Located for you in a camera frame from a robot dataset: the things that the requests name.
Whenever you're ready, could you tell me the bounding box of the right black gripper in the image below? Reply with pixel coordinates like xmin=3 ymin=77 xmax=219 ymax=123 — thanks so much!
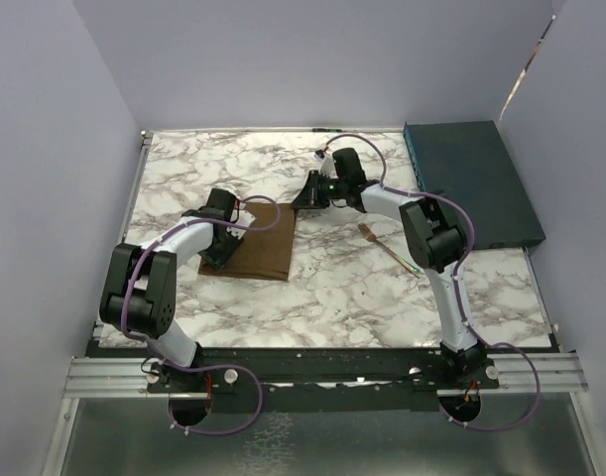
xmin=291 ymin=171 xmax=347 ymax=211

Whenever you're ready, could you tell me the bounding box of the brown cloth napkin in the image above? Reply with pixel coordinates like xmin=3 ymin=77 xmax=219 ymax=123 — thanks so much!
xmin=198 ymin=203 xmax=297 ymax=282

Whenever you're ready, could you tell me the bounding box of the copper iridescent fork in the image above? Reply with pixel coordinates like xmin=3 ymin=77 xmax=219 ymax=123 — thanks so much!
xmin=357 ymin=222 xmax=421 ymax=278

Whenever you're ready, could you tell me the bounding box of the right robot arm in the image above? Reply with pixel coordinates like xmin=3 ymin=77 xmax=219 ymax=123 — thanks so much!
xmin=292 ymin=148 xmax=486 ymax=388

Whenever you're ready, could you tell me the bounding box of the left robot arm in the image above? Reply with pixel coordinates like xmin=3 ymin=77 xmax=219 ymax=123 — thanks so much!
xmin=99 ymin=188 xmax=256 ymax=392

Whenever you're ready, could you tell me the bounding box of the dark teal flat box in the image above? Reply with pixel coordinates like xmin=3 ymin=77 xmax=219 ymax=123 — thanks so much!
xmin=403 ymin=121 xmax=545 ymax=250

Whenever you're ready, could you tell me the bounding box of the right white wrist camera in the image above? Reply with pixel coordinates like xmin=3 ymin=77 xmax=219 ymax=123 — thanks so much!
xmin=314 ymin=149 xmax=335 ymax=177

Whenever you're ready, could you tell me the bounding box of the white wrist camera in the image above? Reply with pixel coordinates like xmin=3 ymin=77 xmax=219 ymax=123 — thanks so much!
xmin=227 ymin=209 xmax=256 ymax=239
xmin=314 ymin=149 xmax=335 ymax=177

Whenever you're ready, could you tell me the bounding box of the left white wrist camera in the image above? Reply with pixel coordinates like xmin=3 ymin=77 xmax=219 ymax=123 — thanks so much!
xmin=227 ymin=209 xmax=256 ymax=239

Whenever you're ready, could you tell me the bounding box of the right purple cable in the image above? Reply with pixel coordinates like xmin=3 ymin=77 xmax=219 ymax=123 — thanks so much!
xmin=321 ymin=134 xmax=542 ymax=432

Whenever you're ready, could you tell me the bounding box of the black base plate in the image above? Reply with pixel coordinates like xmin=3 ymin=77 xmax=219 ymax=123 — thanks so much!
xmin=83 ymin=346 xmax=502 ymax=413

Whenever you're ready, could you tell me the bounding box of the aluminium rail frame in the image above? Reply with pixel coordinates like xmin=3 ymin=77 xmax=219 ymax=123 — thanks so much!
xmin=64 ymin=353 xmax=588 ymax=400

